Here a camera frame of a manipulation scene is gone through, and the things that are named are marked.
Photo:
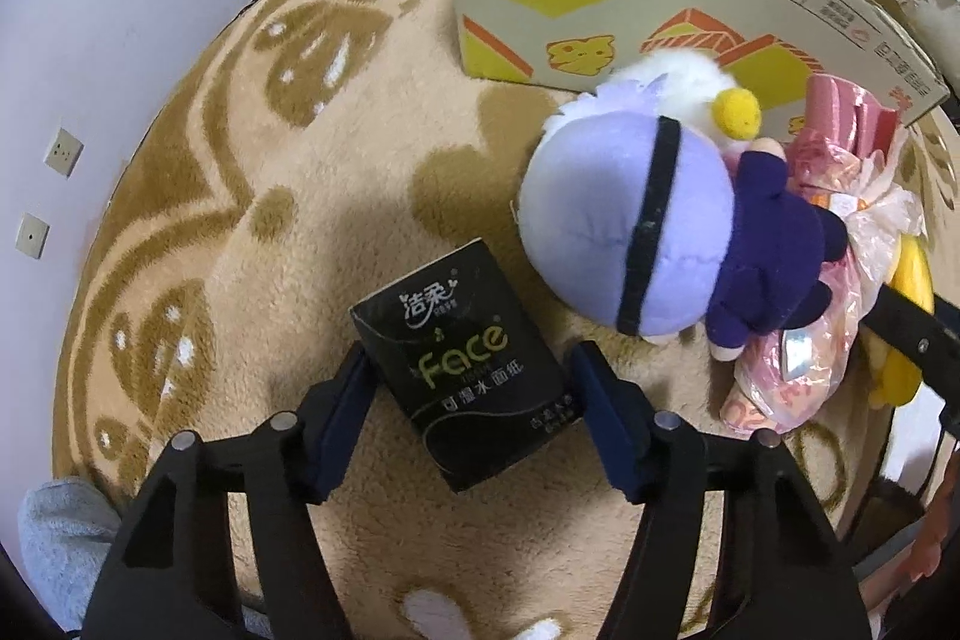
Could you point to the purple plush doll white hair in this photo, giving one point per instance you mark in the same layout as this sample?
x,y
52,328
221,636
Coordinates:
x,y
600,197

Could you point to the pink plastic-wrapped package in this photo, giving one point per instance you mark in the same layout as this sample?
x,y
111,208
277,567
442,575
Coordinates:
x,y
795,377

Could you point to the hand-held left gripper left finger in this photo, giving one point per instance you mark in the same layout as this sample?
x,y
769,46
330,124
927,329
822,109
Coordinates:
x,y
341,419

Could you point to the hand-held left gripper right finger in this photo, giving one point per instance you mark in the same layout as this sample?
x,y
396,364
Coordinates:
x,y
600,419

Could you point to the beige patterned rug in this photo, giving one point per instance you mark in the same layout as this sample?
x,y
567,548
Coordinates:
x,y
300,197

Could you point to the black tissue pack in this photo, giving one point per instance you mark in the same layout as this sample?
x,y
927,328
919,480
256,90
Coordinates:
x,y
450,347

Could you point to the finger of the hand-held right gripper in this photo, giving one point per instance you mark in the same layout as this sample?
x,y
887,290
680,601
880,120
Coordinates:
x,y
915,332

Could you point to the white wall socket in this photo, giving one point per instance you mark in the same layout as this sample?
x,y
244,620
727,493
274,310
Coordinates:
x,y
63,151
33,235

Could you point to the grey fabric garment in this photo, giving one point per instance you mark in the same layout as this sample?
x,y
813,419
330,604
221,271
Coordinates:
x,y
60,535

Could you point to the yellow plush toy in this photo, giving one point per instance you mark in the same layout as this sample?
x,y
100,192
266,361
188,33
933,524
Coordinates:
x,y
911,280

